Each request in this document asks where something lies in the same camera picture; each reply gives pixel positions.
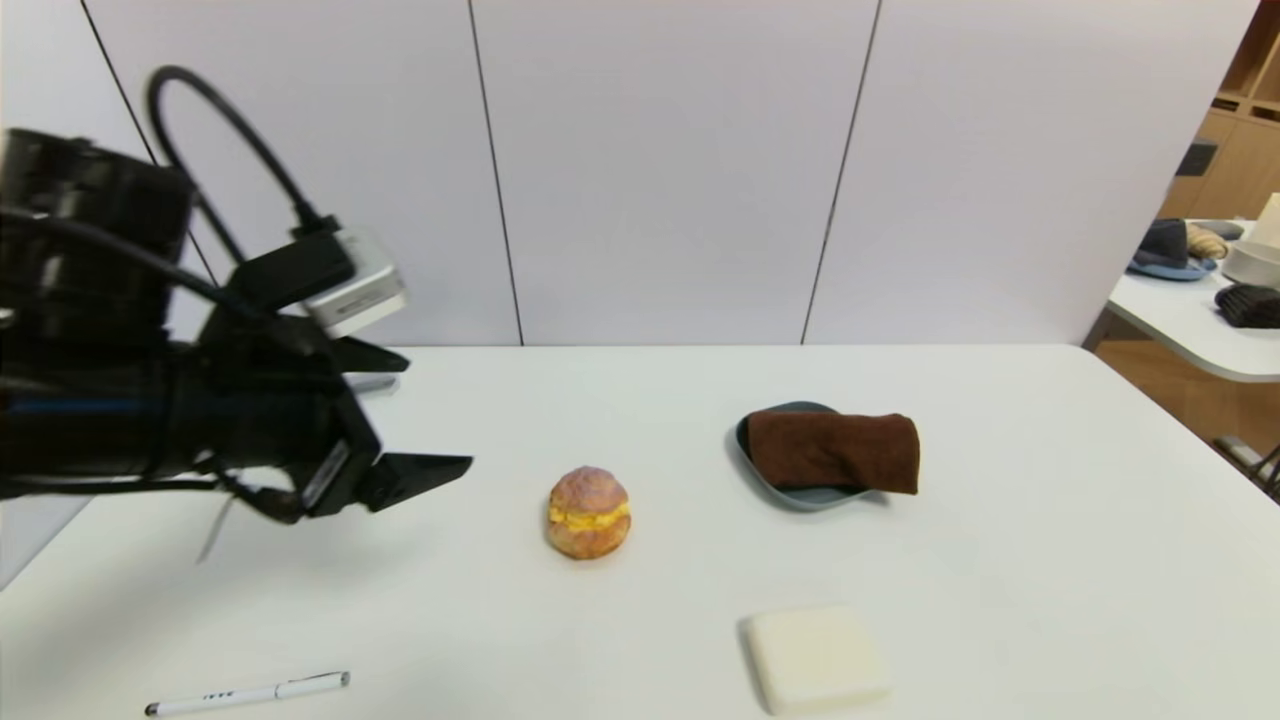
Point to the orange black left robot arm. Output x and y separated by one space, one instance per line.
80 330

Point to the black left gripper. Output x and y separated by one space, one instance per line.
331 468

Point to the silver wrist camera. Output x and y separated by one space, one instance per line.
358 285

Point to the grey plastic pen case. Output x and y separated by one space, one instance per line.
375 384

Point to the blue-grey square dish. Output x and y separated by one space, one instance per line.
810 498

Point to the wooden shelf unit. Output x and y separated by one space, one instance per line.
1240 160

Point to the white side table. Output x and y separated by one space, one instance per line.
1175 310

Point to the black knit cap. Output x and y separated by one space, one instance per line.
1248 305

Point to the white pen black tip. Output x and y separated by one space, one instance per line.
250 692

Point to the cream puff bun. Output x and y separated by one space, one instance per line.
588 512

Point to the tan woven hat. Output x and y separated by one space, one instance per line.
1207 242

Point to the white square soap block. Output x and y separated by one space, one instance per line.
815 657

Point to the metal chair base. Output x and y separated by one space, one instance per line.
1250 462

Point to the dark grey blue-brim hat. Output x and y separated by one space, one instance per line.
1163 250

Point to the brown towel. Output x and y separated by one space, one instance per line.
835 452

